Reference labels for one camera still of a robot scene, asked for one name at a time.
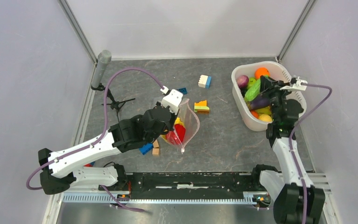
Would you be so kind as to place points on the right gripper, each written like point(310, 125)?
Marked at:
point(269, 86)

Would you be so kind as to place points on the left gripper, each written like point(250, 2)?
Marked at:
point(170, 127)

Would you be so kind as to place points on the green toy cucumber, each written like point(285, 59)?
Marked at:
point(253, 91)

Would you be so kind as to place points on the yellow toy cabbage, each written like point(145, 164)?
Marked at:
point(179, 131)

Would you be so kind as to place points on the red toy bell pepper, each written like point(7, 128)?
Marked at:
point(173, 140)

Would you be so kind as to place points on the clear zip top bag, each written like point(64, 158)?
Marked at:
point(186, 126)

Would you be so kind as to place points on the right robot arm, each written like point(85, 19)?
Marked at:
point(296, 199)

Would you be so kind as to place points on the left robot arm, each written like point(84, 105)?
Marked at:
point(64, 169)

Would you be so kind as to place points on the purple toy eggplant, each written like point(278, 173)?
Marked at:
point(258, 103)

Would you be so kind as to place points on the orange toy fruit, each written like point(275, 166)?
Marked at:
point(261, 72)

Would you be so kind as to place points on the yellow toy fruit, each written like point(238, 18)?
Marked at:
point(265, 110)

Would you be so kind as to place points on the purple toy onion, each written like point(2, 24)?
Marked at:
point(242, 81)

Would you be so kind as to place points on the tan small block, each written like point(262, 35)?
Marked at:
point(155, 144)

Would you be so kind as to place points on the dark blue flat block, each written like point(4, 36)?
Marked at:
point(182, 90)

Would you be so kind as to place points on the orange small block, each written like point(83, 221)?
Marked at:
point(156, 152)

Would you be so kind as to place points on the blue green grey block stack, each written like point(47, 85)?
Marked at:
point(146, 148)

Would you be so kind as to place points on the orange green yellow block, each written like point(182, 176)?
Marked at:
point(201, 107)

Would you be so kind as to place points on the white and blue block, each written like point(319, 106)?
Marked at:
point(204, 81)

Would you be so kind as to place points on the red and blue block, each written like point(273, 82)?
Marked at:
point(90, 164)

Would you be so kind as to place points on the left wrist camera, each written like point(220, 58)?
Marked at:
point(171, 100)

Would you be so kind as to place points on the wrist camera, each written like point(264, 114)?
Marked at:
point(171, 100)
point(296, 84)

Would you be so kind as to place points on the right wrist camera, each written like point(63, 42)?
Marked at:
point(296, 84)

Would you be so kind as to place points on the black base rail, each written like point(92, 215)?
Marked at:
point(188, 185)

